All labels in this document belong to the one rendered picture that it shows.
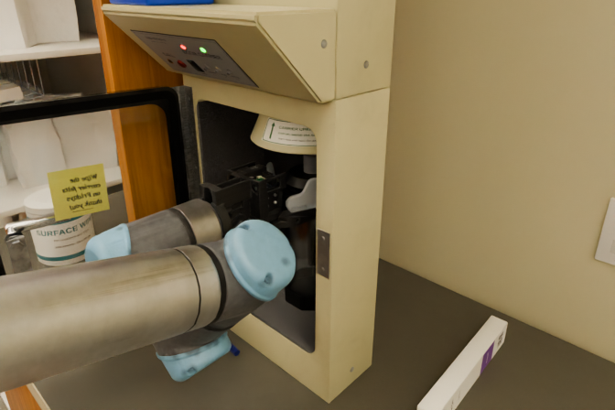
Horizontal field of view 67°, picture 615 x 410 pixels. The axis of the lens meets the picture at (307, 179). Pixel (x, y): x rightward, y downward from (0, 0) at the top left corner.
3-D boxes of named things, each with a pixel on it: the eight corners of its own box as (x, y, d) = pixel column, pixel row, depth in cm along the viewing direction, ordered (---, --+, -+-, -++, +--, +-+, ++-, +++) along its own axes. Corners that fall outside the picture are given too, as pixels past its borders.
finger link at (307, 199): (346, 176, 70) (287, 185, 67) (345, 212, 72) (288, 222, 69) (338, 169, 72) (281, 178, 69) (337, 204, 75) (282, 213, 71)
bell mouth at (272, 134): (305, 115, 85) (305, 85, 83) (387, 135, 73) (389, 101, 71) (226, 136, 73) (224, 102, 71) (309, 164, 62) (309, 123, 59)
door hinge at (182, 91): (203, 288, 90) (183, 84, 75) (211, 294, 88) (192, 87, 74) (197, 292, 89) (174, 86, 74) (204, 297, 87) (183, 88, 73)
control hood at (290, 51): (180, 70, 74) (174, 2, 71) (337, 101, 54) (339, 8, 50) (110, 79, 67) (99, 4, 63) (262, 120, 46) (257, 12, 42)
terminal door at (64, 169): (199, 296, 88) (177, 84, 73) (14, 371, 71) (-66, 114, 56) (198, 295, 89) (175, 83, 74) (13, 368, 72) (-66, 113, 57)
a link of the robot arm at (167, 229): (106, 317, 54) (75, 254, 56) (188, 276, 62) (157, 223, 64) (120, 293, 49) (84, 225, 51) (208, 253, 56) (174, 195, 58)
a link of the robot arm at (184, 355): (211, 361, 46) (158, 265, 48) (161, 395, 52) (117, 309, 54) (264, 328, 52) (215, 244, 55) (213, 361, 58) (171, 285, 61)
